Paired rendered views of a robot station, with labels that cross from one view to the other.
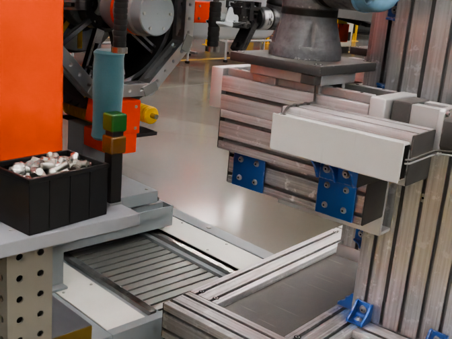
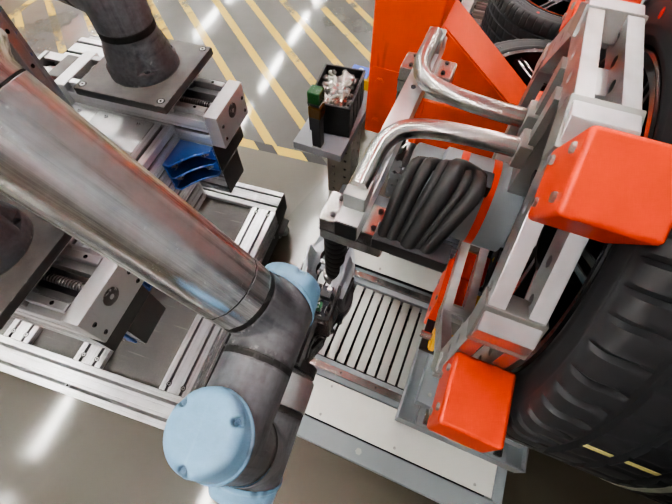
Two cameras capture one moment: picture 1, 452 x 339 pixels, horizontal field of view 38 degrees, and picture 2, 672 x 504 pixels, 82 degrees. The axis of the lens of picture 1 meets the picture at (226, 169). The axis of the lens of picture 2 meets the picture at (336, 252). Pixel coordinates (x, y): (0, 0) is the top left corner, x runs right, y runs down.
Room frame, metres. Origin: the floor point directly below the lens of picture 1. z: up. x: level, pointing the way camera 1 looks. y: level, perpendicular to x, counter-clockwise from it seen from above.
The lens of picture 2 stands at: (2.29, -0.04, 1.36)
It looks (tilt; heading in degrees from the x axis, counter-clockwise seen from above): 60 degrees down; 158
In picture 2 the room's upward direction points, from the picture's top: straight up
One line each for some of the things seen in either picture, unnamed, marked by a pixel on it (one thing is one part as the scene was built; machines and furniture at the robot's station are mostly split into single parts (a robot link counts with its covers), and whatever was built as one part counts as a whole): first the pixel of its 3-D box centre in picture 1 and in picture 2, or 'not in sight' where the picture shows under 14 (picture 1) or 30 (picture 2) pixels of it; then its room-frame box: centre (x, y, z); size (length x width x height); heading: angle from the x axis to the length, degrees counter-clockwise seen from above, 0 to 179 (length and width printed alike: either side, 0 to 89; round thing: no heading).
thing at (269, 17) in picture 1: (260, 18); (280, 385); (2.17, -0.07, 0.85); 0.08 x 0.05 x 0.08; 50
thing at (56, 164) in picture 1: (50, 186); (337, 98); (1.29, 0.36, 0.51); 0.20 x 0.14 x 0.13; 142
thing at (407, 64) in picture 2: not in sight; (426, 76); (1.78, 0.33, 0.93); 0.09 x 0.05 x 0.05; 45
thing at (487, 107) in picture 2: not in sight; (484, 53); (1.89, 0.34, 1.03); 0.19 x 0.18 x 0.11; 45
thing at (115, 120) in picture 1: (114, 121); (315, 95); (1.40, 0.25, 0.64); 0.04 x 0.04 x 0.04; 45
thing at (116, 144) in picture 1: (114, 143); (316, 109); (1.40, 0.25, 0.59); 0.04 x 0.04 x 0.04; 45
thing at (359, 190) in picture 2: not in sight; (448, 148); (2.03, 0.20, 1.03); 0.19 x 0.18 x 0.11; 45
